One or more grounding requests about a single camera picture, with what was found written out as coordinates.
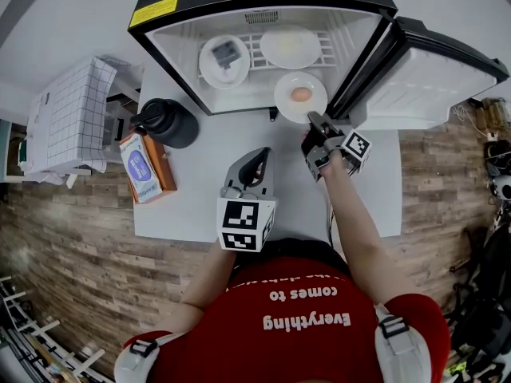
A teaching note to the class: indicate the orange tissue box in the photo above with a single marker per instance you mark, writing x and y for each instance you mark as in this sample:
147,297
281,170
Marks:
165,166

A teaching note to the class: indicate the person's right forearm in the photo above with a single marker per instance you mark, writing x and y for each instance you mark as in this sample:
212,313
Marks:
351,222

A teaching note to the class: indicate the teal side table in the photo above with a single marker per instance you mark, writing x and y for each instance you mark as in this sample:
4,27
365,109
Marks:
5,150

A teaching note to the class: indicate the wooden crate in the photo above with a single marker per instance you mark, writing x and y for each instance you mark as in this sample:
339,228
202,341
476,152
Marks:
495,112

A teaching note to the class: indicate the person's black trousers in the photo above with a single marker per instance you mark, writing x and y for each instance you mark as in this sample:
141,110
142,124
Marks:
295,249

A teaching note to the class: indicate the black equipment pile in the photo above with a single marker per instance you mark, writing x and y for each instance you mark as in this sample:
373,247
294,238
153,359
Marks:
487,313

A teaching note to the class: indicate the person's red shirt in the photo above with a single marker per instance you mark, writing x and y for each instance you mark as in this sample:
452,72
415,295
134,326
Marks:
299,349

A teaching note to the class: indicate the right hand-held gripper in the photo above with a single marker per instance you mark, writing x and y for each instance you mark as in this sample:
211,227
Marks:
355,148

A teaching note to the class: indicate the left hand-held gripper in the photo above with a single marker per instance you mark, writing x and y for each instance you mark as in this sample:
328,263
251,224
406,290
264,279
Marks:
243,222

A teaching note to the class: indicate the clear storage bin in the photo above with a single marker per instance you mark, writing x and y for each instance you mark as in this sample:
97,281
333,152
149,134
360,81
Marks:
113,110

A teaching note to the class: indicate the brown egg food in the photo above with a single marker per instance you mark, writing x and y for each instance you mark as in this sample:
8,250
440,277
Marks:
301,94

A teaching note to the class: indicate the person's left forearm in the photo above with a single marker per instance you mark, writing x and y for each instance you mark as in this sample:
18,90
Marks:
207,277

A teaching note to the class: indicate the white round plate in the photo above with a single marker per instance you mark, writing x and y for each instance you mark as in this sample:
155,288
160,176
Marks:
223,80
309,56
287,108

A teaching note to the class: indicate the dark grey square block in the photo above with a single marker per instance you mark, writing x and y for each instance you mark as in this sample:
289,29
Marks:
225,54

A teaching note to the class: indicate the white checked tablecloth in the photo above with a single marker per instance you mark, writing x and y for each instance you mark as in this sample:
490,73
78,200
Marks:
72,114

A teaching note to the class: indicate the black white helmet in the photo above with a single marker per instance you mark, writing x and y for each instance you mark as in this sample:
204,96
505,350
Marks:
501,182

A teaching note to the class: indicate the blue white wipes pack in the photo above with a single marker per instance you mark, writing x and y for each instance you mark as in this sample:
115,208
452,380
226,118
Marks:
139,166

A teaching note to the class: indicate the black thermos jug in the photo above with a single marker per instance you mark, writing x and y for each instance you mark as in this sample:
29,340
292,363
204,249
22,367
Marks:
171,128

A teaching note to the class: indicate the white metal rack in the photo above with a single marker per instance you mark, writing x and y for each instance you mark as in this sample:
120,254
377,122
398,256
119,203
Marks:
40,327

